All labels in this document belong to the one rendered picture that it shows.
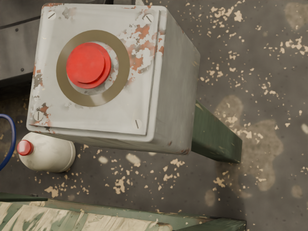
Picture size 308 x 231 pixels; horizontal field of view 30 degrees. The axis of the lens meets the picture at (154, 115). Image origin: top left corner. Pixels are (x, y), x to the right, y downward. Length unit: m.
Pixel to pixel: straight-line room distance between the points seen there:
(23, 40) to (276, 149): 0.65
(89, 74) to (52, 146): 0.90
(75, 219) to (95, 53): 0.20
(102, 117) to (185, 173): 0.94
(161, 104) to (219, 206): 0.92
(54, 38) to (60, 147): 0.90
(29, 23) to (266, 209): 0.71
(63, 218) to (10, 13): 0.92
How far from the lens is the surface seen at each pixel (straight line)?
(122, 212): 1.27
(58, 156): 1.41
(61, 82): 0.51
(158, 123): 0.50
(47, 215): 0.62
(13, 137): 0.89
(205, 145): 0.91
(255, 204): 1.39
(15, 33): 1.42
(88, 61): 0.49
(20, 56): 1.40
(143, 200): 1.44
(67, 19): 0.52
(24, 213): 0.63
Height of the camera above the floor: 1.39
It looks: 73 degrees down
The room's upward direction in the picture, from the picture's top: 62 degrees counter-clockwise
